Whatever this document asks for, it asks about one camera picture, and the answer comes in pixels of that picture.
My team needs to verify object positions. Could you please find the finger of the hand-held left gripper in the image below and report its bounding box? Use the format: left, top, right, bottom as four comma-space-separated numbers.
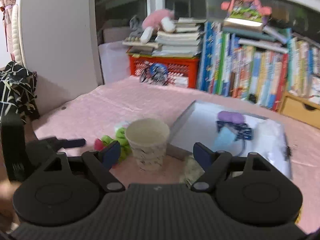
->
56, 137, 86, 148

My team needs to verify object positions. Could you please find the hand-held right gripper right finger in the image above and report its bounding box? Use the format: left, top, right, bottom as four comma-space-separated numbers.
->
190, 142, 292, 193

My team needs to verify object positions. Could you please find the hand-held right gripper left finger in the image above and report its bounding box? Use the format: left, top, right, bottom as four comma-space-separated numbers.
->
25, 140, 126, 193

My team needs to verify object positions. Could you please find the green floral cloth pouch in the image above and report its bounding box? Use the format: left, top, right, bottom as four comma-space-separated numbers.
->
180, 152, 205, 184

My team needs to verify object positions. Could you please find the blue face mask pack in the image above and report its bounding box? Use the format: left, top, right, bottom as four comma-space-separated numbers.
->
214, 127, 237, 150

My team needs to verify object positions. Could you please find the white cardboard box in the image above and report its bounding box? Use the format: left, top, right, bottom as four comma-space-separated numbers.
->
166, 100, 293, 180

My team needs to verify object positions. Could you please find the navy floral drawstring pouch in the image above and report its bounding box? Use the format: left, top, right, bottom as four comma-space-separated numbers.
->
216, 120, 253, 157

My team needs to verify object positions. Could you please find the green and pink plush toy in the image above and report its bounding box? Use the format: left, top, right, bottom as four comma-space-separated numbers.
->
101, 127, 132, 162

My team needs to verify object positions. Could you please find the paper cup with black drawing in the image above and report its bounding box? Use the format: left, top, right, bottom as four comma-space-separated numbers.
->
124, 118, 170, 172

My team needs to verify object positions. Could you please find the pink tablecloth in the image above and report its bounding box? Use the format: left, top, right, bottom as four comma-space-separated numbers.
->
32, 76, 320, 230

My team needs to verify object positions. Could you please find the black bamboo print cloth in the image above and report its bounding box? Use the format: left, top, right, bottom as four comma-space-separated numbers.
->
0, 60, 40, 123

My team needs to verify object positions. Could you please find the orange plastic crate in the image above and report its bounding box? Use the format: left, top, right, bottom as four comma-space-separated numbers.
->
128, 54, 200, 88

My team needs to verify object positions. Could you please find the white board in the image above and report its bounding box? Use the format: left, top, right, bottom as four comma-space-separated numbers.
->
98, 41, 130, 84

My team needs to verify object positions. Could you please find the row of upright books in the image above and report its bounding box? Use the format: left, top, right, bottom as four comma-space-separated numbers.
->
196, 21, 320, 112

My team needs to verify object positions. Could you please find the blue round badge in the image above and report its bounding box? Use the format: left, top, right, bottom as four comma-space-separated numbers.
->
147, 63, 167, 78

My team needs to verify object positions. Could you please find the wooden drawer organizer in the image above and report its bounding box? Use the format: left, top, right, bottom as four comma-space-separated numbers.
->
279, 90, 320, 123

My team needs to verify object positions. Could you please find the stack of flat books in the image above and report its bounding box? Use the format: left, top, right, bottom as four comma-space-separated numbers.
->
122, 17, 207, 57

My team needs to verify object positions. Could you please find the grey plush toy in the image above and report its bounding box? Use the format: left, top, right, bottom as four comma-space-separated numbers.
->
129, 15, 147, 39

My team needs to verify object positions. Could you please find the pink curtain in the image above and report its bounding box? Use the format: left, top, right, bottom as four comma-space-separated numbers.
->
0, 0, 20, 53

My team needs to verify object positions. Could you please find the pink white plush toy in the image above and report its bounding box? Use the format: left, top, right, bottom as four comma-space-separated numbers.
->
140, 9, 177, 43

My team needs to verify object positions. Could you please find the colourful paper house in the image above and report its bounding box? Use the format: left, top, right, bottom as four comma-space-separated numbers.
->
221, 0, 272, 32

